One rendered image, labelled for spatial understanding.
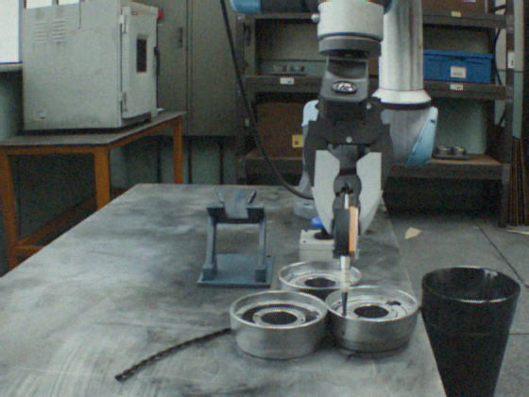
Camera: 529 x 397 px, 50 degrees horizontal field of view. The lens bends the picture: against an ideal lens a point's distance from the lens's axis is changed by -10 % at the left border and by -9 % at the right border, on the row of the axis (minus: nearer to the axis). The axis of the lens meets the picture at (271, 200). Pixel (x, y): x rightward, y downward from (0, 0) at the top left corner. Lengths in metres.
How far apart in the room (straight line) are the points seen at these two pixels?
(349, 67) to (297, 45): 4.04
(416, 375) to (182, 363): 0.24
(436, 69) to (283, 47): 1.20
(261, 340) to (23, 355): 0.26
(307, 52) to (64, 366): 4.17
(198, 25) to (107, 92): 1.75
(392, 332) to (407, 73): 0.61
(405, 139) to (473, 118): 3.67
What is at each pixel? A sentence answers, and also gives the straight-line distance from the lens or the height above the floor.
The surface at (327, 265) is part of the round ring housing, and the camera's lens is 0.82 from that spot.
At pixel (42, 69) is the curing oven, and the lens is 3.05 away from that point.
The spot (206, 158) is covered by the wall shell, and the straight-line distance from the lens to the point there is 4.81.
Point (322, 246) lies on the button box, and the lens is 0.88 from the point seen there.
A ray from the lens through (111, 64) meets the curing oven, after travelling 2.90.
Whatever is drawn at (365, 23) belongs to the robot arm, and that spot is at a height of 1.15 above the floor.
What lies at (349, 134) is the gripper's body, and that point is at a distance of 0.66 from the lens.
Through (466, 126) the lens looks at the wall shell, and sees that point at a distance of 4.80.
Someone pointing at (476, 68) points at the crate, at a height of 1.11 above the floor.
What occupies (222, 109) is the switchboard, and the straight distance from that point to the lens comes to 4.50.
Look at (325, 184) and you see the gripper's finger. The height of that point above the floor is 0.97.
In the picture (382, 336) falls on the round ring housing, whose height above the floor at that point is 0.82.
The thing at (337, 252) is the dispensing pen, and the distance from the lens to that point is 0.65.
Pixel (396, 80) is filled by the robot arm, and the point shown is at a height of 1.07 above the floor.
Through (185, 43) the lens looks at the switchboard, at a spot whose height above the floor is 1.25.
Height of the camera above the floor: 1.10
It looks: 13 degrees down
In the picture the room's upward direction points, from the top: straight up
